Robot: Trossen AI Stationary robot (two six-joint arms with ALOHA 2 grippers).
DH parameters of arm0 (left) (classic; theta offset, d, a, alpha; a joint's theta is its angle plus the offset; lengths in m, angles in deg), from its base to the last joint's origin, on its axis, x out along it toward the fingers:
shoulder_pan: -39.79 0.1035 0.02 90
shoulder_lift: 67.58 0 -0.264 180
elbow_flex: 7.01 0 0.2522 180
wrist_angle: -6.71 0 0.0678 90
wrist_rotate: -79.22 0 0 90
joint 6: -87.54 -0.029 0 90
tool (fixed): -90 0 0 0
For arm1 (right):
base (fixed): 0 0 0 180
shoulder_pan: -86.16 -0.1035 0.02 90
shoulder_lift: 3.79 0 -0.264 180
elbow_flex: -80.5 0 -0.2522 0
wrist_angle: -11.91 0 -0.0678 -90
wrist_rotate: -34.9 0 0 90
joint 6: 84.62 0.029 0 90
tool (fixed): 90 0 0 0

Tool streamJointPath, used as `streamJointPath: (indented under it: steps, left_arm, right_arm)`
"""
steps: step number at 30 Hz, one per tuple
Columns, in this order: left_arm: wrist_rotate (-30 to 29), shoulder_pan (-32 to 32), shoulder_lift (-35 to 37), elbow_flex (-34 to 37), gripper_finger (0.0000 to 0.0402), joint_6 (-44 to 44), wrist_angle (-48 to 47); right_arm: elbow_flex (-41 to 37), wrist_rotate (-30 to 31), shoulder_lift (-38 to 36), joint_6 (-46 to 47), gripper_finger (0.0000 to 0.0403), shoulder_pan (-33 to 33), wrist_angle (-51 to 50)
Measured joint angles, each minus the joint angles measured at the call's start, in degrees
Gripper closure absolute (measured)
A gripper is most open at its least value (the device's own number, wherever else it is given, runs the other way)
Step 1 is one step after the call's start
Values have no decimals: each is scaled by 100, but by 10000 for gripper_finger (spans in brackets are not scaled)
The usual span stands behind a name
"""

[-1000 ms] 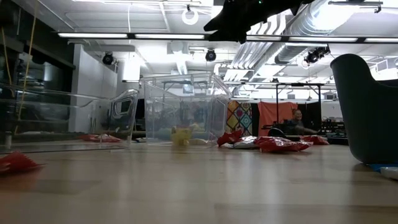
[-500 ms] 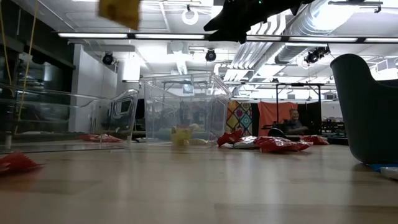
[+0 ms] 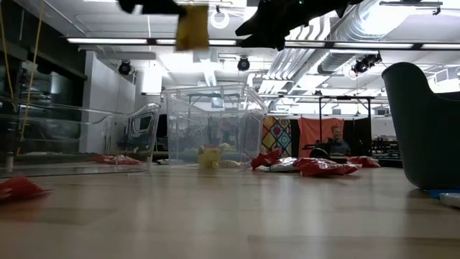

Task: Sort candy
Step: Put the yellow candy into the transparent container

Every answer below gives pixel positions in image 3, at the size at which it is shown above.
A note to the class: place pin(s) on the orange hanging cloth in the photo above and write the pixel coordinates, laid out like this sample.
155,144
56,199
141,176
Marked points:
311,133

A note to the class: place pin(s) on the black office chair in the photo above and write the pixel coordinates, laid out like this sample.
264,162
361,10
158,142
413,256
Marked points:
318,154

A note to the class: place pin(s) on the black metal rack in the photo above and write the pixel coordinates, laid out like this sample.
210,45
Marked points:
345,97

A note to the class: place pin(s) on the colourful patchwork quilt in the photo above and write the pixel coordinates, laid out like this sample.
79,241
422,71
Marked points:
276,136

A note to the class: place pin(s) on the round white ceiling lamp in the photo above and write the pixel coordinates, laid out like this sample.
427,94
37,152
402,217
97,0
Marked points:
215,25

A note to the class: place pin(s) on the teal plastic bin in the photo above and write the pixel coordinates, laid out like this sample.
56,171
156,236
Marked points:
424,136

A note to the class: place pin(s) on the person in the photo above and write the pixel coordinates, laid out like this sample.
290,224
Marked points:
338,144

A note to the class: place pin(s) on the silver ventilation duct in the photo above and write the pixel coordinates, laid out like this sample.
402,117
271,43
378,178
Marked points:
341,57

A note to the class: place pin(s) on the cluttered workbench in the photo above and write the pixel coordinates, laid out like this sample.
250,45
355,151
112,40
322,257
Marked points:
386,149

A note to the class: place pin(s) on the black hanging spotlight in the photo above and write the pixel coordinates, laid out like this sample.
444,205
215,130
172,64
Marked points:
243,64
364,64
124,67

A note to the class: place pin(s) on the clear long plastic bin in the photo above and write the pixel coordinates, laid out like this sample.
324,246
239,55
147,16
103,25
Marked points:
108,118

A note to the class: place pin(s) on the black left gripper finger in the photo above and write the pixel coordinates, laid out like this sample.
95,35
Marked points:
163,7

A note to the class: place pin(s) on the black overhead light bar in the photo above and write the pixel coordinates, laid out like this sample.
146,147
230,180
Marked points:
417,46

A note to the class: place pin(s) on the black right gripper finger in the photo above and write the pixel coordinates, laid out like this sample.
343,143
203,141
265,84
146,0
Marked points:
257,21
269,30

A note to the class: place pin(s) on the clear square plastic bin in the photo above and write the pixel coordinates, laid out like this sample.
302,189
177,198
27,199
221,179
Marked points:
215,118

